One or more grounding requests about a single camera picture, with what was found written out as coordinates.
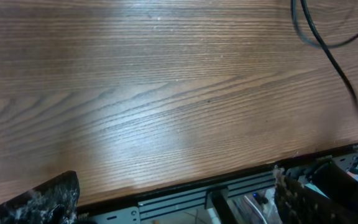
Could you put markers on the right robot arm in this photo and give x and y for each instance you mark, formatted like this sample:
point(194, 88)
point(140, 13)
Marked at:
point(337, 184)

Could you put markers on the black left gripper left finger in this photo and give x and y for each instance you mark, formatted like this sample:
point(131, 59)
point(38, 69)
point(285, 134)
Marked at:
point(54, 201)

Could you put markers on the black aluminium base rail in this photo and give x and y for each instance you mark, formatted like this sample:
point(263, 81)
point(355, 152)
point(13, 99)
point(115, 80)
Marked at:
point(205, 193)

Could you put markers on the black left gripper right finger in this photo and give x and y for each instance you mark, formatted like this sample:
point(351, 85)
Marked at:
point(299, 204)

